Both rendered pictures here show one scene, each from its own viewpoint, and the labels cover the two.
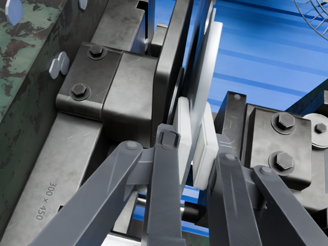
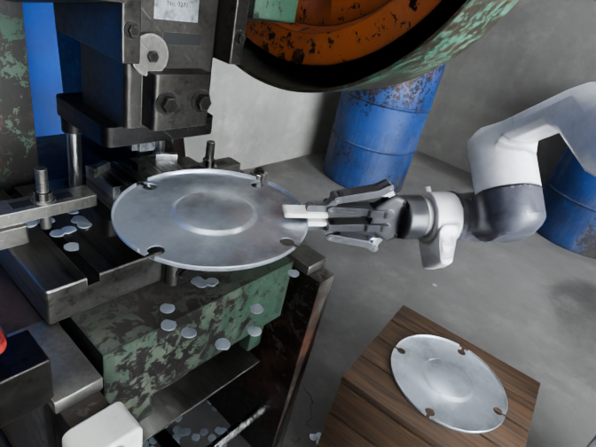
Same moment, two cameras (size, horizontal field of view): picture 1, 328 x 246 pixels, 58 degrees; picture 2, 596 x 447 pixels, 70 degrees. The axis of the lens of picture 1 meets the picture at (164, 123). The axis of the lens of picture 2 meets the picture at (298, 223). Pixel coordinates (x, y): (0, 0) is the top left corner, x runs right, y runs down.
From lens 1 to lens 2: 69 cm
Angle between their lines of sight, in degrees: 82
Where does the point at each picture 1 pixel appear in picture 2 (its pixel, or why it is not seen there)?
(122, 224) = not seen: hidden behind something
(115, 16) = (116, 287)
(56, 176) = not seen: hidden behind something
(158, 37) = (14, 239)
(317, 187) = (196, 53)
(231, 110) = (132, 139)
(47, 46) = (221, 293)
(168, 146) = (329, 228)
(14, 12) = (257, 308)
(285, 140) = (181, 99)
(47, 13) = (206, 309)
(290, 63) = not seen: outside the picture
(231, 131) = (154, 134)
